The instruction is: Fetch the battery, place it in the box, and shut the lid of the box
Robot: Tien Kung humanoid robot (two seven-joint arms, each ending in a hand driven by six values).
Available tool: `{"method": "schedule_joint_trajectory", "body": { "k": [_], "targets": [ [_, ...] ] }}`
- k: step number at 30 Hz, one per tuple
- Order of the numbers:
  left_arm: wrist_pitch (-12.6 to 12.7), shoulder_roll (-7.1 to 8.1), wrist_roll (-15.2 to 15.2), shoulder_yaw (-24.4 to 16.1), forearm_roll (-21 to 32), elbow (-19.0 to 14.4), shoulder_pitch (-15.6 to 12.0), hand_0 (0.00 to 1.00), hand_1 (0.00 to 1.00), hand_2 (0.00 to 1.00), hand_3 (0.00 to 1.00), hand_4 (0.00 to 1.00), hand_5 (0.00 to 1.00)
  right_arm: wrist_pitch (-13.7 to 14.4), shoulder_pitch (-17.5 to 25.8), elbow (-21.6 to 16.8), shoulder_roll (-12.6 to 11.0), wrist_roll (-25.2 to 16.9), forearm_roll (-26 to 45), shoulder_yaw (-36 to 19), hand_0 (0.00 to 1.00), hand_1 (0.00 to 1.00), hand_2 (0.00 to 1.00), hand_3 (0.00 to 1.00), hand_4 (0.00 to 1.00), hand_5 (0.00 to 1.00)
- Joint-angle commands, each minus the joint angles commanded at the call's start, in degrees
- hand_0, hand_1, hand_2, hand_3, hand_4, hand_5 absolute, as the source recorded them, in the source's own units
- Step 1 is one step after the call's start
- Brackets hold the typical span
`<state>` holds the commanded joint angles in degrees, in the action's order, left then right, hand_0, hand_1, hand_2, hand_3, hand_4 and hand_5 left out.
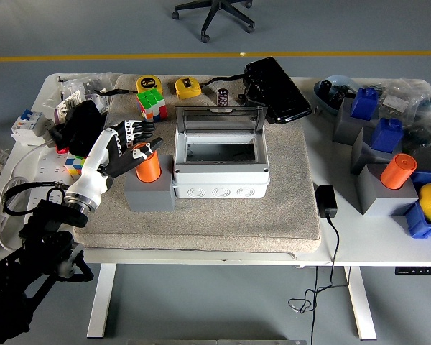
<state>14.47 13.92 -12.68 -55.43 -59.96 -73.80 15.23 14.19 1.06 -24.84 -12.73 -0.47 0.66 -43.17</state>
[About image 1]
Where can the yellow tape measure black clip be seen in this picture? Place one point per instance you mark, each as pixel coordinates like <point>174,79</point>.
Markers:
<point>186,88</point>

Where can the grey holder block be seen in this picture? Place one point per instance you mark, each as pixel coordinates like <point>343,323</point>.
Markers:
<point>362,158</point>
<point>345,129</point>
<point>384,201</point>

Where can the black power adapter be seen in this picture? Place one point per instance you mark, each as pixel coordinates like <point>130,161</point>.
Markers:
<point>326,199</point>

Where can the transparent hinged box lid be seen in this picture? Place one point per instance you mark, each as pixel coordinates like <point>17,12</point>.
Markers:
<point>221,109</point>

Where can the yellow tape measure round label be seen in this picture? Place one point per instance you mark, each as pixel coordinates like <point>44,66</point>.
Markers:
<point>147,84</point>

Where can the large colourful puzzle cube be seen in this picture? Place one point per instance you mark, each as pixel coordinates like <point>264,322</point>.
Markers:
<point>151,104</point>

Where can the black table control panel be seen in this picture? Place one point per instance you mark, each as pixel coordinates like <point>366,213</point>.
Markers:
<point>416,270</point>

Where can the white table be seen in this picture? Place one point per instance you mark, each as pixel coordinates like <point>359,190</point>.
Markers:
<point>345,244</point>

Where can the grey-blue bowl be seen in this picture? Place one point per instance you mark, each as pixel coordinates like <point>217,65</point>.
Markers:
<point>321,102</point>

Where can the grey block with round hole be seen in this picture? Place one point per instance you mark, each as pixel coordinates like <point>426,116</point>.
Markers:
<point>147,197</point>

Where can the grey electrical enclosure box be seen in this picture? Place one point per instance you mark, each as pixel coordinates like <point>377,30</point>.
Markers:
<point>219,187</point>

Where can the blue storage bin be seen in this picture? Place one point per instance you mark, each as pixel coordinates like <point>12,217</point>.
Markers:
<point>420,224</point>

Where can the black cloth bundle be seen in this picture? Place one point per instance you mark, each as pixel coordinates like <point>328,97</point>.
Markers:
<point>82,122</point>

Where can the grey-brown fabric mat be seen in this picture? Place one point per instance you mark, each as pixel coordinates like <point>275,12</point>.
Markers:
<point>219,223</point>

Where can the small colourful puzzle cube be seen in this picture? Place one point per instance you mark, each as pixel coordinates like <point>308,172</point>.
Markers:
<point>75,166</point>

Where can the black office chair base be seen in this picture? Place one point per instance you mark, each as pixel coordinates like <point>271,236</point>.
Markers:
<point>215,10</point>

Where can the black cylindrical capacitor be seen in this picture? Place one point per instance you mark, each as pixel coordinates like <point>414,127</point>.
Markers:
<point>338,97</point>
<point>222,97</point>
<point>324,89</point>

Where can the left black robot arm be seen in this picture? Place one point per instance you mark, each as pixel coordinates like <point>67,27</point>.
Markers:
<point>43,230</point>

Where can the white circuit breaker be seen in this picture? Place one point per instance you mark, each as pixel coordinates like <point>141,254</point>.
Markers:
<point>25,124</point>

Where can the blue plastic block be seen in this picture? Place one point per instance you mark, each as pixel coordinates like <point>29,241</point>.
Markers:
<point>386,138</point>
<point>364,104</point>

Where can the white power strip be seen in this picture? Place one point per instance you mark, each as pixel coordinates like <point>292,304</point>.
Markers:
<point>46,169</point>

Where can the clear bags of components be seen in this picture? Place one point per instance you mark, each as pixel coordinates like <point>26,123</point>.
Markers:
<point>416,108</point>

